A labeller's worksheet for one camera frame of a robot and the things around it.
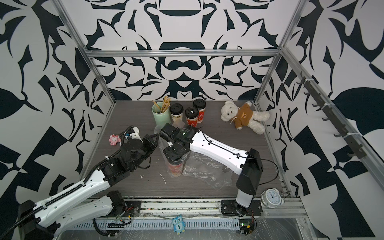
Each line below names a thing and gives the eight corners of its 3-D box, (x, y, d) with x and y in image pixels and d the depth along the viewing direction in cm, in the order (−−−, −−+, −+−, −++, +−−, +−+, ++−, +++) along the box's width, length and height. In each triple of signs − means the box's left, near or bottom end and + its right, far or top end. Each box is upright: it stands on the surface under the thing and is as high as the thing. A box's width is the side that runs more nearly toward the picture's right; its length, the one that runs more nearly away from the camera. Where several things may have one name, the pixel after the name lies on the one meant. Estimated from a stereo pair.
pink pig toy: (109, 145, 98) (107, 142, 95) (112, 137, 102) (110, 134, 99) (119, 145, 98) (117, 142, 95) (122, 137, 102) (120, 134, 99)
